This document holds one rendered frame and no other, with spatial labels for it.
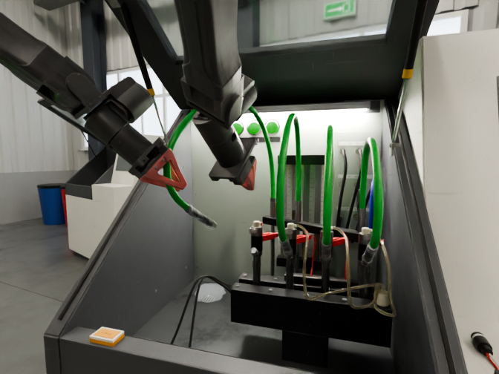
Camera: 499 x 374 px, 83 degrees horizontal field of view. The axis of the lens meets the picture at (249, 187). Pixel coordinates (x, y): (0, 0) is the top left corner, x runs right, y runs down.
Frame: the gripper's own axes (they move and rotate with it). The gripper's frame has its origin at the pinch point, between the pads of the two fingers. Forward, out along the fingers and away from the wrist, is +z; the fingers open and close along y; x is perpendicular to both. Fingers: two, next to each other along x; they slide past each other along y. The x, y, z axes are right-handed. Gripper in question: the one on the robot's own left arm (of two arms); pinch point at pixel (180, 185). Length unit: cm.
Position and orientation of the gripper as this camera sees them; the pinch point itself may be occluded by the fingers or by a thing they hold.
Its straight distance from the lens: 58.7
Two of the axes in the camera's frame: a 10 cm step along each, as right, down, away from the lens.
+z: 7.0, 6.4, 3.2
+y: -5.1, 1.3, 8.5
